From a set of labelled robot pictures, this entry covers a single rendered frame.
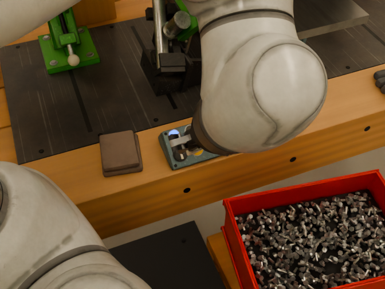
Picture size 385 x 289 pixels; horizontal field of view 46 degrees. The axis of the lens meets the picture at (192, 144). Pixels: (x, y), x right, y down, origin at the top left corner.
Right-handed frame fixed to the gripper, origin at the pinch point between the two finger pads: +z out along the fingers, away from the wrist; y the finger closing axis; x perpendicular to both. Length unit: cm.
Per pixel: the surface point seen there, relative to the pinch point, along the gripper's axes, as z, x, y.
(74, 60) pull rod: 28.8, 28.8, -14.0
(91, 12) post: 46, 46, -5
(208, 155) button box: 11.2, -2.2, 5.2
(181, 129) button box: 11.3, 4.4, 1.6
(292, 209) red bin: 4.4, -16.9, 16.0
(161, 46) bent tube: 20.2, 24.6, 4.8
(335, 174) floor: 109, -23, 86
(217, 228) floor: 105, -28, 25
